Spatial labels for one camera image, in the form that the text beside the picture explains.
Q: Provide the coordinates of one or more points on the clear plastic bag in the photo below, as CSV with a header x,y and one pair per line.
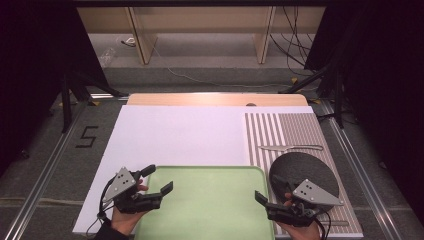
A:
x,y
107,56

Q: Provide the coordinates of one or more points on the striped placemat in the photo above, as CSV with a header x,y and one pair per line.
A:
x,y
300,130

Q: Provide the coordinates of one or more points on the person's left hand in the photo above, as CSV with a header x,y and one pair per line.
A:
x,y
126,221

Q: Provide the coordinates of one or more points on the beige wooden desk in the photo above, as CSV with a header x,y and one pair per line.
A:
x,y
200,20

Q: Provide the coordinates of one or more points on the black round plate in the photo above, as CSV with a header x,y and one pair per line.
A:
x,y
306,168

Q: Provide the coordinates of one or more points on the person's right hand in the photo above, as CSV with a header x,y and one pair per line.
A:
x,y
301,233

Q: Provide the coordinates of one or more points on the black metal stand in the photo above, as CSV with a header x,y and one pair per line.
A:
x,y
338,100
66,100

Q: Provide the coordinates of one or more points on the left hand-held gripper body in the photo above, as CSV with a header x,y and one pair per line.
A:
x,y
121,185

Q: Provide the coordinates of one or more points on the black curtain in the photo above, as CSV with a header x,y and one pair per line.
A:
x,y
383,83
33,66

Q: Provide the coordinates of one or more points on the white foam board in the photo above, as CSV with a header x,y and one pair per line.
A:
x,y
173,136

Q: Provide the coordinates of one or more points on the aluminium floor rail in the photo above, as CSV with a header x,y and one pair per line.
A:
x,y
43,176
363,173

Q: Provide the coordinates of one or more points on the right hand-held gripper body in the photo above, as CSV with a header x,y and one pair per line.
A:
x,y
315,195

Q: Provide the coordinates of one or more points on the green plastic tray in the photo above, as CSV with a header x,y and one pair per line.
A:
x,y
206,206

